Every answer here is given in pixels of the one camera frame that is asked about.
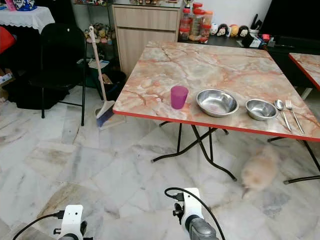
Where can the cardboard box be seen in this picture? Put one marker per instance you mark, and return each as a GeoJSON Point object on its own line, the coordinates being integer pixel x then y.
{"type": "Point", "coordinates": [6, 78]}

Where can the white lace tablecloth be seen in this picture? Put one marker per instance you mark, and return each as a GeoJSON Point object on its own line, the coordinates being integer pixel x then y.
{"type": "Point", "coordinates": [27, 18]}

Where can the steel fork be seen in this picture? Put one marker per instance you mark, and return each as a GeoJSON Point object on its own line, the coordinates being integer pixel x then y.
{"type": "Point", "coordinates": [288, 104]}

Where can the marble top folding table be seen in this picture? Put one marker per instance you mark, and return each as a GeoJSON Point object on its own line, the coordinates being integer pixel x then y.
{"type": "Point", "coordinates": [205, 70]}

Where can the plush toy pile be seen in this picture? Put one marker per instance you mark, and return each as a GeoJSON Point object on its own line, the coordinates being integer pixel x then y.
{"type": "Point", "coordinates": [101, 34]}

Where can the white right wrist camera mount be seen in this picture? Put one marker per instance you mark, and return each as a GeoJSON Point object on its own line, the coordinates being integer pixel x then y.
{"type": "Point", "coordinates": [192, 205]}

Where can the large steel bowl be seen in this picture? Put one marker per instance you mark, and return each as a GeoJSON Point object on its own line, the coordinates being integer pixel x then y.
{"type": "Point", "coordinates": [217, 103]}

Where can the fluffy cream pet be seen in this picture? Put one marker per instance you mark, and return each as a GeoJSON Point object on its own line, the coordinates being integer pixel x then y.
{"type": "Point", "coordinates": [259, 172]}

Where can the blue white round container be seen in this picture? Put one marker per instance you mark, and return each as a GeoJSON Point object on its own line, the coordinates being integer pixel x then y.
{"type": "Point", "coordinates": [26, 4]}

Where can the light wooden cabinet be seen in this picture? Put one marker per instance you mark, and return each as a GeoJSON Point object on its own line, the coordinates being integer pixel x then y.
{"type": "Point", "coordinates": [142, 37]}

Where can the black waste bin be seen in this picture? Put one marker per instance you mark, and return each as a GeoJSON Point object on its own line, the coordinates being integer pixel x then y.
{"type": "Point", "coordinates": [116, 82]}

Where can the tall red lid jar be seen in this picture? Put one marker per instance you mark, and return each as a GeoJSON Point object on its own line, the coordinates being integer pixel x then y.
{"type": "Point", "coordinates": [196, 20]}

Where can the black folding chair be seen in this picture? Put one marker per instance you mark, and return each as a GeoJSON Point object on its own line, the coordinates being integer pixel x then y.
{"type": "Point", "coordinates": [62, 45]}

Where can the purple plastic cup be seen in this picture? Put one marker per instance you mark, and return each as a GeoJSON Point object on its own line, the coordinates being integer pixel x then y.
{"type": "Point", "coordinates": [179, 98]}

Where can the black television screen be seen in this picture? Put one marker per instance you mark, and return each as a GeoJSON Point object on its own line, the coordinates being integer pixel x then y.
{"type": "Point", "coordinates": [290, 16]}

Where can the short red lid jar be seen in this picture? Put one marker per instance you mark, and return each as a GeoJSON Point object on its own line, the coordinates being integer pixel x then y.
{"type": "Point", "coordinates": [184, 29]}

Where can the black round plush doll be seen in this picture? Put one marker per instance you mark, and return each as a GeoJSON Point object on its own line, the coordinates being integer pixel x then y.
{"type": "Point", "coordinates": [243, 31]}

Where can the orange lid jar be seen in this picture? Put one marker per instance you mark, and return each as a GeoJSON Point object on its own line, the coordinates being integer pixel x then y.
{"type": "Point", "coordinates": [207, 25]}

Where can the pink box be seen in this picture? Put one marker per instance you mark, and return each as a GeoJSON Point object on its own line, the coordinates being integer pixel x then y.
{"type": "Point", "coordinates": [10, 4]}

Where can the red bag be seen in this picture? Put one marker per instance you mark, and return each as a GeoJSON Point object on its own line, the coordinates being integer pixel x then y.
{"type": "Point", "coordinates": [5, 41]}

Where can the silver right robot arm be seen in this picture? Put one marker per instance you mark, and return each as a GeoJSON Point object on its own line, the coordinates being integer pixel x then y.
{"type": "Point", "coordinates": [204, 231]}

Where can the small steel bowl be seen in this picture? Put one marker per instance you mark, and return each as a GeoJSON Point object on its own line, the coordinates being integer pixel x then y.
{"type": "Point", "coordinates": [261, 110]}

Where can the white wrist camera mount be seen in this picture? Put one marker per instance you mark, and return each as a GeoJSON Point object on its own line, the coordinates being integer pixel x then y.
{"type": "Point", "coordinates": [71, 221]}
{"type": "Point", "coordinates": [192, 205]}

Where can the black bag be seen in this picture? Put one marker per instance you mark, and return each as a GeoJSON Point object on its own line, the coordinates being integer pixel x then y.
{"type": "Point", "coordinates": [25, 96]}

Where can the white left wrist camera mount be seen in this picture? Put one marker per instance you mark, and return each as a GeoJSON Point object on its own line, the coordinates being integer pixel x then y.
{"type": "Point", "coordinates": [71, 221]}

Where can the yellow plush doll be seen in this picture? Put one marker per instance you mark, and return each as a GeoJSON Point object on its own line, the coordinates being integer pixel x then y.
{"type": "Point", "coordinates": [233, 30]}

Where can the red edged marble table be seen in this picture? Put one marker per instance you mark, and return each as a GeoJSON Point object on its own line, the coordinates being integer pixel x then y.
{"type": "Point", "coordinates": [307, 67]}

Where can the steel spoon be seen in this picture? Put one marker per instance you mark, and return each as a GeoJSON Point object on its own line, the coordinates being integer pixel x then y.
{"type": "Point", "coordinates": [278, 104]}

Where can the black haired plush doll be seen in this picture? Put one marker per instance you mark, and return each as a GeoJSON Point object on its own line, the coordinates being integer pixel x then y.
{"type": "Point", "coordinates": [222, 30]}

